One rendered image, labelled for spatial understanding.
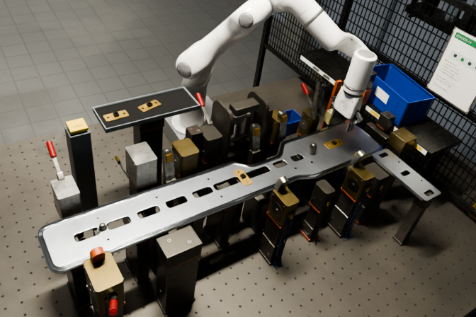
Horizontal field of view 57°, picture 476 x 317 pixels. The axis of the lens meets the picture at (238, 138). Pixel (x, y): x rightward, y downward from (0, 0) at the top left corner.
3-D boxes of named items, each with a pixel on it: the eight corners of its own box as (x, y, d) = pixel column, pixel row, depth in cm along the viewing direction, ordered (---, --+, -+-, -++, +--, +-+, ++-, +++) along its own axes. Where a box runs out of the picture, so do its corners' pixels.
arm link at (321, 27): (312, 14, 171) (363, 71, 175) (299, 29, 159) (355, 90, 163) (329, -1, 165) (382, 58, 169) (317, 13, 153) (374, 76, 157)
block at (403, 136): (377, 200, 206) (405, 142, 183) (365, 189, 211) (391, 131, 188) (388, 194, 210) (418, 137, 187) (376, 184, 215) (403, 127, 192)
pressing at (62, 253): (54, 285, 122) (53, 281, 121) (33, 227, 136) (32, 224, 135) (386, 150, 189) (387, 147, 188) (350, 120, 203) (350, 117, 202)
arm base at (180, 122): (163, 119, 217) (165, 88, 205) (195, 107, 227) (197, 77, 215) (185, 141, 207) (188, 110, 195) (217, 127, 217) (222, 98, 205)
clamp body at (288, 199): (273, 272, 169) (291, 213, 147) (255, 250, 176) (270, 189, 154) (286, 265, 172) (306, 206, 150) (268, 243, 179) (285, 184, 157)
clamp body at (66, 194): (70, 267, 159) (57, 199, 136) (60, 243, 166) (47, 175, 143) (90, 259, 163) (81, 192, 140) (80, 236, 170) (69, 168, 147)
